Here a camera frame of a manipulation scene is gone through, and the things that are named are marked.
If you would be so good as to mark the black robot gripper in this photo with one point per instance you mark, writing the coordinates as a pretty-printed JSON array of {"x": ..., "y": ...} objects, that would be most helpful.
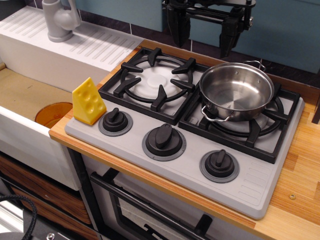
[{"x": 234, "y": 16}]

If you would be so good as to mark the stainless steel pot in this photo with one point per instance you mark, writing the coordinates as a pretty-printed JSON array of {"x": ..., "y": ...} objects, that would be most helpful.
[{"x": 234, "y": 92}]

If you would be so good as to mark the yellow toy cheese wedge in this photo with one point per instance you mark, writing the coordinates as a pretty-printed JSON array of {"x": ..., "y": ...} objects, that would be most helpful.
[{"x": 88, "y": 106}]

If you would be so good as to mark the black middle stove knob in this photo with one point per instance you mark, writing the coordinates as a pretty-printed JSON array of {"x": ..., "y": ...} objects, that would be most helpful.
[{"x": 164, "y": 143}]

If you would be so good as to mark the black stove knob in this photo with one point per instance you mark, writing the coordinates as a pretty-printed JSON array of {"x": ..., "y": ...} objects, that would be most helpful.
[
  {"x": 219, "y": 166},
  {"x": 164, "y": 143},
  {"x": 115, "y": 123}
]

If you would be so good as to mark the black left stove knob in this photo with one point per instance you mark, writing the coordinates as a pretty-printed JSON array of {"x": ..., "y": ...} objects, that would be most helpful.
[{"x": 115, "y": 123}]

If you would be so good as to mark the black right stove knob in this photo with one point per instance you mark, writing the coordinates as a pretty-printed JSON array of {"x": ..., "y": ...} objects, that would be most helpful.
[{"x": 219, "y": 166}]

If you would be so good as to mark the grey toy stove top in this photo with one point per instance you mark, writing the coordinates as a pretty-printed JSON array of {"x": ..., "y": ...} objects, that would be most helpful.
[{"x": 250, "y": 193}]

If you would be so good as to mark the black left burner grate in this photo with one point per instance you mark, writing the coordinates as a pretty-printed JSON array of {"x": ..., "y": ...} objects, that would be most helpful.
[{"x": 153, "y": 86}]

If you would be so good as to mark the black burner grate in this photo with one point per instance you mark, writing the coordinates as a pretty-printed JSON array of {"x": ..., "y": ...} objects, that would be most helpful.
[
  {"x": 262, "y": 137},
  {"x": 153, "y": 86}
]

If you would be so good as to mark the black right burner grate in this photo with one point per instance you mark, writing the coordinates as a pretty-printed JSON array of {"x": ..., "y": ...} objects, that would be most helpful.
[{"x": 262, "y": 137}]

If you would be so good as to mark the grey toy faucet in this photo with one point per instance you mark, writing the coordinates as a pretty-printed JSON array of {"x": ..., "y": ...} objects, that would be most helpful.
[{"x": 60, "y": 22}]

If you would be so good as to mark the white toy sink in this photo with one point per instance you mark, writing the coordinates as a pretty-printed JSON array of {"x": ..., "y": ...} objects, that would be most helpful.
[{"x": 36, "y": 72}]

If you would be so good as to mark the wooden drawer fronts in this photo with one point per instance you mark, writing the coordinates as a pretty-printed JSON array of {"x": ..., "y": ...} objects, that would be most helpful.
[{"x": 55, "y": 202}]

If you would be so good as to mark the oven door with black handle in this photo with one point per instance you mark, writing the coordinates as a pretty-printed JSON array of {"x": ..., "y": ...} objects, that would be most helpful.
[{"x": 147, "y": 221}]

